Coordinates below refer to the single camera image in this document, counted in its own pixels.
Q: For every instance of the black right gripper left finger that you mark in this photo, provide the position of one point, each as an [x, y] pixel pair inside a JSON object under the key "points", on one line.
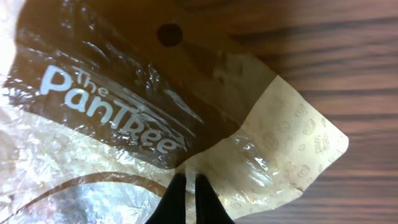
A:
{"points": [[171, 209]]}

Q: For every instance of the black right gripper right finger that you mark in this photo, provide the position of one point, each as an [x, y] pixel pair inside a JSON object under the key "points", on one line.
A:
{"points": [[209, 209]]}

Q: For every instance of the beige brown snack bag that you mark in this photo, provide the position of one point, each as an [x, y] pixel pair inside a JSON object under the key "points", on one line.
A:
{"points": [[103, 102]]}

